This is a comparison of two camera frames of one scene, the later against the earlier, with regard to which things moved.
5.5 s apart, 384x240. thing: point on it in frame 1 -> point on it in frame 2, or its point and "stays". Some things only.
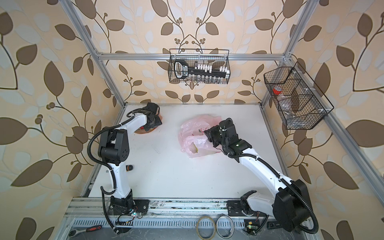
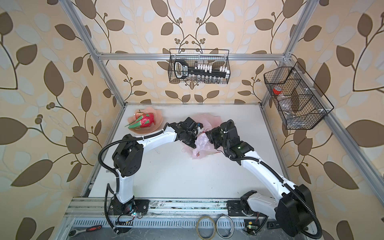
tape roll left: (214, 224) stays
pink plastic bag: (193, 141) stays
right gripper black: (210, 132) stays
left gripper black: (158, 122) -> (193, 145)
